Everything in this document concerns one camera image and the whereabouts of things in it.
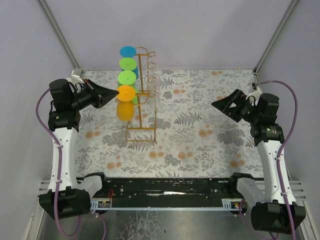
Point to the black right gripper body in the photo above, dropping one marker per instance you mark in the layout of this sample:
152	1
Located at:
240	106

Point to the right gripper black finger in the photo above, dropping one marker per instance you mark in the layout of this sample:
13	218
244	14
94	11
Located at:
235	99
231	113

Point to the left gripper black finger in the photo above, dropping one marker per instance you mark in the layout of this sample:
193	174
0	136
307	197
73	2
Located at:
107	96
99	89

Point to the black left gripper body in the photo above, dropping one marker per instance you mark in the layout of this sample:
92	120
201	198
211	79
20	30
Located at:
96	94

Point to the orange plastic wine glass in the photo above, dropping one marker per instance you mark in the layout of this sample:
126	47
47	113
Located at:
125	109

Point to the green plastic wine glass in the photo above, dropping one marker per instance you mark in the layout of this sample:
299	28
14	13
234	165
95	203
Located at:
127	78
127	64

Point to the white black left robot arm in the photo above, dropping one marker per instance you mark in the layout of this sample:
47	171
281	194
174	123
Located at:
65	196

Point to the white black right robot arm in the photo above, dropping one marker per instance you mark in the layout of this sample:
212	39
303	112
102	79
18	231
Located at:
275	209

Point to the blue plastic wine glass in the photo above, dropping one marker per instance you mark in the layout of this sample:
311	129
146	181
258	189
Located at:
129	51

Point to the front clear wine glass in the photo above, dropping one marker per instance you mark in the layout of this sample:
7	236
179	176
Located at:
154	100

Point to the rear clear wine glass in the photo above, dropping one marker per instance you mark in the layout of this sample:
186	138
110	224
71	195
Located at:
150	66

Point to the floral patterned table mat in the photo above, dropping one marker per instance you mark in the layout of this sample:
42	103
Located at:
186	138

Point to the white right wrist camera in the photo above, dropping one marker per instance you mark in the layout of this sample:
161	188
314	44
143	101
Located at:
253	97

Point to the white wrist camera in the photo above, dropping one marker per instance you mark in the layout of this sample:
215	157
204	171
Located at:
76	76
253	97

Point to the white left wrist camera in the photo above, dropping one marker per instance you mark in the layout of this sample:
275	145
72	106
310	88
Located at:
76	76

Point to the gold wire wine glass rack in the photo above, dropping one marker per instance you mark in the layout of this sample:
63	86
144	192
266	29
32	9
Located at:
143	100

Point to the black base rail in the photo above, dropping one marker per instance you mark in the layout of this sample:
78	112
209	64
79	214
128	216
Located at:
168	193

